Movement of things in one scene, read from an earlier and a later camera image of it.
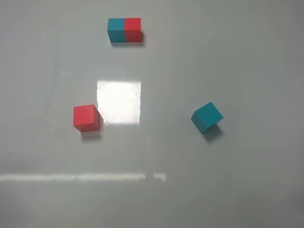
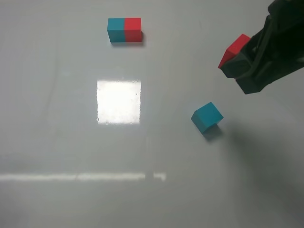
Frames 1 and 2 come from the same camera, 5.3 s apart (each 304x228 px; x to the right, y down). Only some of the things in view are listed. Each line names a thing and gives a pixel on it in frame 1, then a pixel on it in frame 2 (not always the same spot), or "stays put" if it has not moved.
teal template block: [116, 30] stays put
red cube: [86, 118] -> [235, 48]
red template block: [133, 30] stays put
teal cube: [206, 117] stays put
